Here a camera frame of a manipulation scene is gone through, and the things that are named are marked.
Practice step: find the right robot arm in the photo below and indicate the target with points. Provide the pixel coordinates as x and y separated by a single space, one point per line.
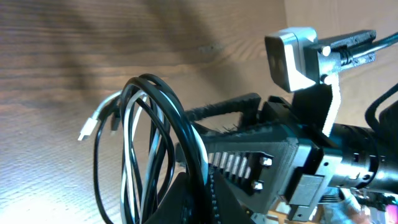
369 155

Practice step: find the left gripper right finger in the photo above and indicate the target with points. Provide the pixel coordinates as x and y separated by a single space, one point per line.
224 206

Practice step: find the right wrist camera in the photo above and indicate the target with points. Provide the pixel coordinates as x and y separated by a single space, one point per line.
285 54

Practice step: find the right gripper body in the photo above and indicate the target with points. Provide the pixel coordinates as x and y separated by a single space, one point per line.
303 161

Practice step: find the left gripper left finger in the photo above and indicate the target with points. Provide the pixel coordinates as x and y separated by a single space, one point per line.
177 206

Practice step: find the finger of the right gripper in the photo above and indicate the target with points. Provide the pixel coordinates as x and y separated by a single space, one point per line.
246 104
259 162

